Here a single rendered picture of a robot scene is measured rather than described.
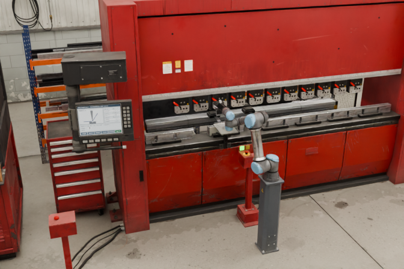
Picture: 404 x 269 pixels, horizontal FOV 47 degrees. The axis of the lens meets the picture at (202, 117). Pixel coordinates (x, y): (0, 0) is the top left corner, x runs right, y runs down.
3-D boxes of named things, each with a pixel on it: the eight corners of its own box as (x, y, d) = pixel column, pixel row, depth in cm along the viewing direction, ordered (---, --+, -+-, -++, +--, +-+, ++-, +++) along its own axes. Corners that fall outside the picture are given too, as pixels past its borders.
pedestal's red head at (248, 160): (243, 168, 460) (244, 152, 453) (237, 161, 474) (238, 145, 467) (262, 165, 466) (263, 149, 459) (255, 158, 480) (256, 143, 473)
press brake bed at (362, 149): (148, 224, 485) (143, 154, 453) (144, 213, 503) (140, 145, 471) (388, 181, 565) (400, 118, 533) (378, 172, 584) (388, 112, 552)
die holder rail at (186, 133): (146, 144, 463) (145, 136, 459) (145, 142, 468) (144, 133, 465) (193, 138, 476) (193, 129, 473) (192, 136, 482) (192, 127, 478)
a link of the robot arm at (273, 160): (281, 169, 415) (282, 156, 409) (270, 173, 408) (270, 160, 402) (272, 164, 424) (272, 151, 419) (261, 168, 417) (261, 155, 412)
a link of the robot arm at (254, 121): (272, 172, 407) (264, 111, 397) (260, 176, 399) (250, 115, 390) (263, 169, 417) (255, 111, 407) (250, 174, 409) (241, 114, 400)
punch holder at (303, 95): (300, 99, 496) (302, 84, 489) (297, 96, 503) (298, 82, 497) (313, 97, 500) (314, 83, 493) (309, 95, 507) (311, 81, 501)
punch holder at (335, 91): (333, 95, 507) (335, 81, 500) (329, 92, 514) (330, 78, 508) (345, 93, 511) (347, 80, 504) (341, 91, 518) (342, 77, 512)
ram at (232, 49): (139, 102, 443) (133, 18, 412) (137, 99, 450) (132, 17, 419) (400, 74, 523) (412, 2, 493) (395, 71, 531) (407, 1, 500)
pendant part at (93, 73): (71, 160, 385) (59, 61, 353) (74, 146, 408) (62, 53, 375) (132, 154, 393) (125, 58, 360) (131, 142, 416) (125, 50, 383)
